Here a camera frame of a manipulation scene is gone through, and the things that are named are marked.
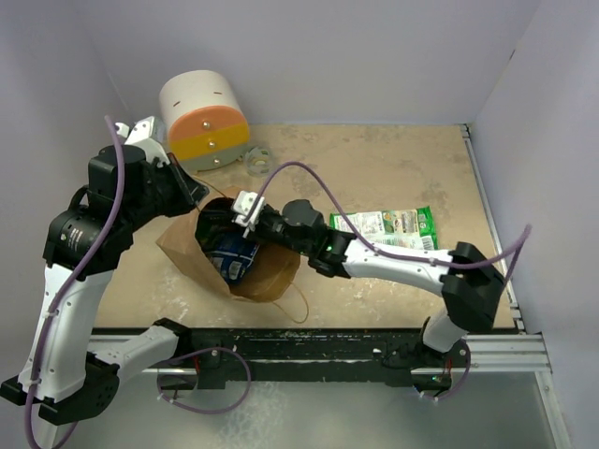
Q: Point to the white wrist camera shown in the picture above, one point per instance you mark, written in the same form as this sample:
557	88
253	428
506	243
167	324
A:
246	209
148	134

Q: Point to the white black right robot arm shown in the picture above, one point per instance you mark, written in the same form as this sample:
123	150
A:
467	282

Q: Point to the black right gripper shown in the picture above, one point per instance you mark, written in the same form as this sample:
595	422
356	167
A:
256	233

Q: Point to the dark blue snack packet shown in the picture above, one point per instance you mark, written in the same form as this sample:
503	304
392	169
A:
231	267

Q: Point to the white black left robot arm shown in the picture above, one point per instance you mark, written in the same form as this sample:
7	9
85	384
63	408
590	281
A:
126	189

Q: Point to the green white snack packet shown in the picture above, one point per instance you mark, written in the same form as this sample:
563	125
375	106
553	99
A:
414	229

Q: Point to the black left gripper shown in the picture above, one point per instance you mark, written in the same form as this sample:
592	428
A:
189	191

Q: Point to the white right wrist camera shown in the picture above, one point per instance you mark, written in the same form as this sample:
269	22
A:
246	209

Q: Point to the white cylindrical mini drawer cabinet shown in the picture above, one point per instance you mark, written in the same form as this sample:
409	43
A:
206	128

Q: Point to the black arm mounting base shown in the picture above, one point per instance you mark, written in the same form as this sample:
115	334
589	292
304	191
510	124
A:
395	357

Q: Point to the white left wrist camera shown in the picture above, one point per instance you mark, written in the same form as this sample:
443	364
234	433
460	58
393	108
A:
148	134

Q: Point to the brown paper bag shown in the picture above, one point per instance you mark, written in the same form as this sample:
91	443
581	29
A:
273	272

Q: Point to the clear tape roll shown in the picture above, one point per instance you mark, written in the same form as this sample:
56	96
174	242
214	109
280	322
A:
258	161

